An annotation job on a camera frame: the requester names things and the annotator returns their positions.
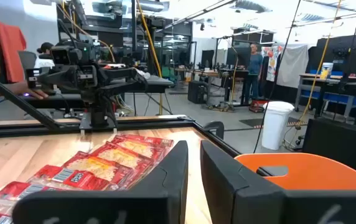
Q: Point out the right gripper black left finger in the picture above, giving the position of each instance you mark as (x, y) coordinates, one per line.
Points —
(159, 199)

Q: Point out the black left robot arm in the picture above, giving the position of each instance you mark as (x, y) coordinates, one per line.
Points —
(115, 82)

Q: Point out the colourful hanging cloth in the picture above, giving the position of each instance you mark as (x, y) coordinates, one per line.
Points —
(271, 62)

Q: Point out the white bucket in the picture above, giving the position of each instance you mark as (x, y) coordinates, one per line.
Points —
(326, 70)

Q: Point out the black box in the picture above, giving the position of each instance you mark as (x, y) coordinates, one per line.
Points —
(340, 143)

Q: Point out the orange plastic basket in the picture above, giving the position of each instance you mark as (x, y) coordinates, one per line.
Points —
(315, 174)

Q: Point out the grey workbench with blue bins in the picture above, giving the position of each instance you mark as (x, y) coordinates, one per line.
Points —
(336, 90)

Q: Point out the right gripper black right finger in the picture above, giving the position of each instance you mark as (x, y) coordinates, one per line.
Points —
(227, 193)

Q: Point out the black computer tower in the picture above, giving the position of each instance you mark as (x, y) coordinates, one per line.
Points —
(196, 91)

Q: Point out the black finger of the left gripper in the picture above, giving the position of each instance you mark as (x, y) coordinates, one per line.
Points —
(33, 77)
(87, 77)

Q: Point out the white hanging cloth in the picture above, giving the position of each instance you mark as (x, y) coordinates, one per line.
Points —
(293, 65)

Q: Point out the white trash bin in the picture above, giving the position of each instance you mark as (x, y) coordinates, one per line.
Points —
(276, 124)

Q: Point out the black table frame rail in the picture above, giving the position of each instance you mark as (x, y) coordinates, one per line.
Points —
(153, 123)

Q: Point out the person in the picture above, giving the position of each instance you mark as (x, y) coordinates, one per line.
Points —
(44, 56)
(254, 71)
(7, 53)

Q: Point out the black side table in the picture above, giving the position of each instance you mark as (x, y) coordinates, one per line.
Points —
(153, 84)

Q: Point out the black diagonal frame strut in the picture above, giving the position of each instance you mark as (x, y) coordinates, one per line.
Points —
(19, 102)

